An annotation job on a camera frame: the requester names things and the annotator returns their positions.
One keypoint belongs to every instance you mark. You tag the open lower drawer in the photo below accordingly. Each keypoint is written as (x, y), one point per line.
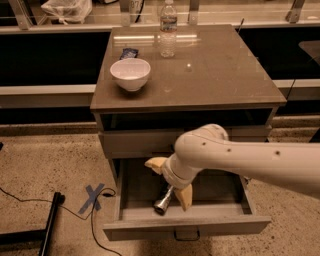
(221, 206)

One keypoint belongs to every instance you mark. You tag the grey drawer cabinet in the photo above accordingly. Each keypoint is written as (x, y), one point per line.
(212, 78)

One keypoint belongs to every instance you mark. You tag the closed upper drawer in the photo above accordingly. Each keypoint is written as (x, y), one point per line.
(160, 142)

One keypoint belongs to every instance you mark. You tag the white bowl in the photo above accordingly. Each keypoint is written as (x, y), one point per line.
(130, 74)

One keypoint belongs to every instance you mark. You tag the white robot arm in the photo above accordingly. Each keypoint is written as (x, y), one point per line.
(294, 166)

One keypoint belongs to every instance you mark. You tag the blue snack packet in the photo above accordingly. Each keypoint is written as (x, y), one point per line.
(129, 53)

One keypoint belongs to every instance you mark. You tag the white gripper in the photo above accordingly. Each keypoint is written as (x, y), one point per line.
(171, 171)

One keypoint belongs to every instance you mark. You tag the clear plastic bag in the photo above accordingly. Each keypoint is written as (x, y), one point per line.
(68, 11)

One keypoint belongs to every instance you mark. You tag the clear plastic water bottle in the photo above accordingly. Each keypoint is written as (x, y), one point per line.
(168, 29)

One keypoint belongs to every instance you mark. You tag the silver redbull can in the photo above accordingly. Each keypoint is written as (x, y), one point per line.
(163, 201)

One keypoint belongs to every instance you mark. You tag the blue tape cross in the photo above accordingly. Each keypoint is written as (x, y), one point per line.
(92, 198)

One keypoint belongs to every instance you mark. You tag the black stand leg left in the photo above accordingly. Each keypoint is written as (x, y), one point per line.
(43, 236)

